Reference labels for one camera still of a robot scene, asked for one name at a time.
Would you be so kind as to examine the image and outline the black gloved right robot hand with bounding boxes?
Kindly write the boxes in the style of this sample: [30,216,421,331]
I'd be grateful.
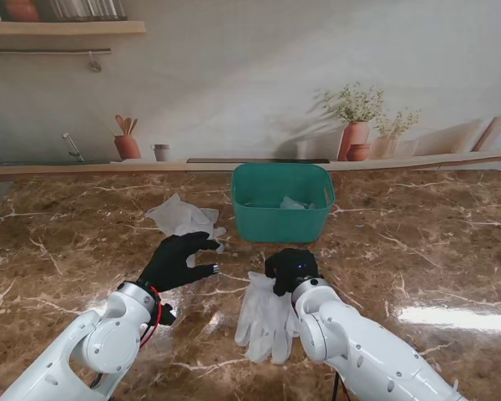
[264,248,321,297]

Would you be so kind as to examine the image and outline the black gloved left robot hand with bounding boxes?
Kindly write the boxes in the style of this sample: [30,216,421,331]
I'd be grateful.
[137,231,220,293]

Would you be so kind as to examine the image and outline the teal plastic basket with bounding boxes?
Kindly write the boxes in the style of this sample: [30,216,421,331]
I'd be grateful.
[230,162,336,245]

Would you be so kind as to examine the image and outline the long wooden ledge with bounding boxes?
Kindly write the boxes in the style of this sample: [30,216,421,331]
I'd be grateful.
[0,146,501,184]

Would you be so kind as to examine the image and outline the terracotta utensil pot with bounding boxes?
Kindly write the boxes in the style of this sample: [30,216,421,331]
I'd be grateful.
[113,114,143,160]

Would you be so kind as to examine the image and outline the small round terracotta pot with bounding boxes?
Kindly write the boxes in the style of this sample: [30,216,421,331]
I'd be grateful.
[346,143,372,162]

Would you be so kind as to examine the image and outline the tall terracotta vase with plant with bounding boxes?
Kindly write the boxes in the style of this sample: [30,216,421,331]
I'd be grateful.
[312,81,385,162]

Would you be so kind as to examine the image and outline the glass vase with flowers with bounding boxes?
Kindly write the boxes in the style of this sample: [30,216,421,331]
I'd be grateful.
[371,108,422,160]

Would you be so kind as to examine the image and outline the metal faucet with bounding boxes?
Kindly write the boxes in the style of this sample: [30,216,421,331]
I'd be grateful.
[62,132,86,163]

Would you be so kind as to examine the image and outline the row of glass jars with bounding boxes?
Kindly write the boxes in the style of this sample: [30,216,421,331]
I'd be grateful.
[49,0,129,22]

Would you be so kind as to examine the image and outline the terracotta pot on shelf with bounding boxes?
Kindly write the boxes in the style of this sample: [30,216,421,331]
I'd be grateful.
[3,0,40,23]

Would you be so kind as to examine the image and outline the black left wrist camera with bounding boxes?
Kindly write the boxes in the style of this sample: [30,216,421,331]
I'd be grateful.
[158,304,177,327]

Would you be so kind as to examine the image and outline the red black left arm cables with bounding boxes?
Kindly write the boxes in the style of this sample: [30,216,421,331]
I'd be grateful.
[89,287,164,389]

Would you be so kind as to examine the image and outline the red black arm cables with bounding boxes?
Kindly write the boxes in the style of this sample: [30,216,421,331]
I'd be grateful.
[89,287,164,389]
[333,371,354,401]

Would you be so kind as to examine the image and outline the red black right arm cables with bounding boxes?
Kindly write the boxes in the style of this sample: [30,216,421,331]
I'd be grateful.
[333,371,354,401]

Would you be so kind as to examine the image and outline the metal wall rail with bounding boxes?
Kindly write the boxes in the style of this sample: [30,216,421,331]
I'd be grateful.
[0,48,112,54]

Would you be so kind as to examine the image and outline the wooden wall shelf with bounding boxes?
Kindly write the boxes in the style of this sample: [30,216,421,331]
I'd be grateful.
[0,20,146,37]

